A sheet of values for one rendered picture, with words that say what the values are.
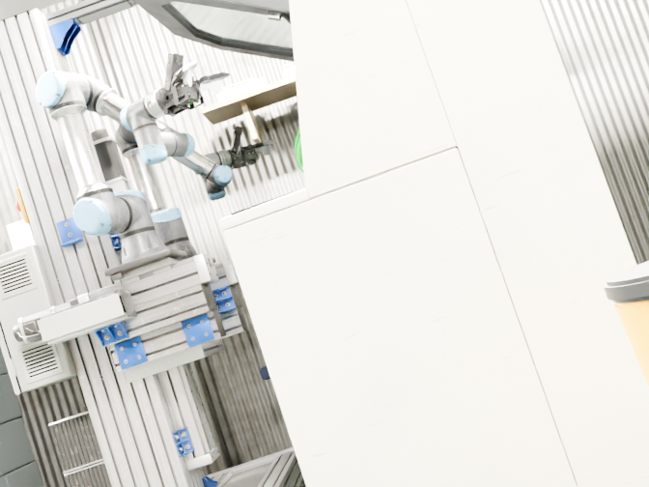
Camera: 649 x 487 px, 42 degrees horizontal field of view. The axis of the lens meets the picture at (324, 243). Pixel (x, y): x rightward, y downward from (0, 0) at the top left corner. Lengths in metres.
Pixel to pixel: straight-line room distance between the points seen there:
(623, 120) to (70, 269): 3.46
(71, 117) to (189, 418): 1.08
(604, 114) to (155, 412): 3.36
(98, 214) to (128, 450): 0.84
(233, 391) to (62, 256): 2.32
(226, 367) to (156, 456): 2.21
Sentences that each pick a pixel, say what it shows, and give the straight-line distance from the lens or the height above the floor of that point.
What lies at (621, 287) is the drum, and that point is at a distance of 1.08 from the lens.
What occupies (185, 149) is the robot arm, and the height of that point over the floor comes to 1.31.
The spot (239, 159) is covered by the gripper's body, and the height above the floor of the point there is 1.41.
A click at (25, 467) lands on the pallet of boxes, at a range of 5.24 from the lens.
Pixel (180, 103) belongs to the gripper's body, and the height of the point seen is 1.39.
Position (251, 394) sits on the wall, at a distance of 5.10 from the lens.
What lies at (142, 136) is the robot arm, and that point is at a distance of 2.56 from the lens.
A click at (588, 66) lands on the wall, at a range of 5.34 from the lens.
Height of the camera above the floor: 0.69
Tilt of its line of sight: 5 degrees up
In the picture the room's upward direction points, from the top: 19 degrees counter-clockwise
